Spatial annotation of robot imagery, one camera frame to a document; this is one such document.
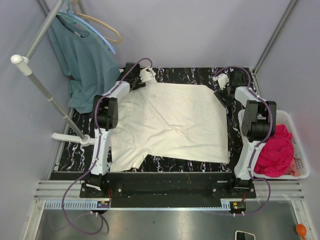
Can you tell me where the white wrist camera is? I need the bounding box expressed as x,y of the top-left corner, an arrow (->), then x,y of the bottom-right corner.
139,67 -> 156,83
213,73 -> 230,90

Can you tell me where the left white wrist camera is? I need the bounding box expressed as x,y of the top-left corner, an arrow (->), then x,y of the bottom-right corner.
139,67 -> 156,83

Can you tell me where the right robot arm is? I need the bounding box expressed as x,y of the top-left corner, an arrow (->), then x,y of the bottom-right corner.
214,68 -> 277,199

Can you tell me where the aluminium corner frame post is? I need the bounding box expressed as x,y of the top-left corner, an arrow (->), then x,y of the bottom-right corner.
252,0 -> 300,74

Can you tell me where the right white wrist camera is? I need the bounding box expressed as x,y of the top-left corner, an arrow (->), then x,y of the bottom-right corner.
213,73 -> 230,90

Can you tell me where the blue plastic hanger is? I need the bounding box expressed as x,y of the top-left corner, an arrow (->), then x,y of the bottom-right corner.
57,9 -> 117,54

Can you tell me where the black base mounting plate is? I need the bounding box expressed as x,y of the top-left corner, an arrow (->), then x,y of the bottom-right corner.
79,172 -> 257,209

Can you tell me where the smartphone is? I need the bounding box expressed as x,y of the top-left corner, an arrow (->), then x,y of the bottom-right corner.
235,230 -> 256,240

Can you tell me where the white laundry basket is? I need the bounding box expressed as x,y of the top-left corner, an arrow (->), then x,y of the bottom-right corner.
234,110 -> 310,180

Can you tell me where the green hanger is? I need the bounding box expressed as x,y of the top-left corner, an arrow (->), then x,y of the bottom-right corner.
56,0 -> 92,32

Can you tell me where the white cable duct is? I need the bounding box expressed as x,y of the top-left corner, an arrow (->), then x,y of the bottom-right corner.
44,199 -> 111,210

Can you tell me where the tan wooden hanger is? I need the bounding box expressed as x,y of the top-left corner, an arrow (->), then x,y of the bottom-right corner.
71,0 -> 122,44

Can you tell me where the pink t shirt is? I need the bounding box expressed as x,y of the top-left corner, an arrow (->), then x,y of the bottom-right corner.
254,124 -> 294,178

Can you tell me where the teal t shirt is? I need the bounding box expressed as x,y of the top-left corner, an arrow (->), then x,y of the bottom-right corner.
47,16 -> 120,114

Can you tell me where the orange maraca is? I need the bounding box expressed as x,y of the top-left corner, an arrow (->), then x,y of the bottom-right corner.
295,224 -> 307,240

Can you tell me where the metal clothes rack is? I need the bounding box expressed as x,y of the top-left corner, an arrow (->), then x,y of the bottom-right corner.
10,0 -> 98,149

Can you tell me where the white t shirt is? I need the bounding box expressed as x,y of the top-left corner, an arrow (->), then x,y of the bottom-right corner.
110,83 -> 229,172

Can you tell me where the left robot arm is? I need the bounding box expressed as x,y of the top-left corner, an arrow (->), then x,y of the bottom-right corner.
84,62 -> 146,198

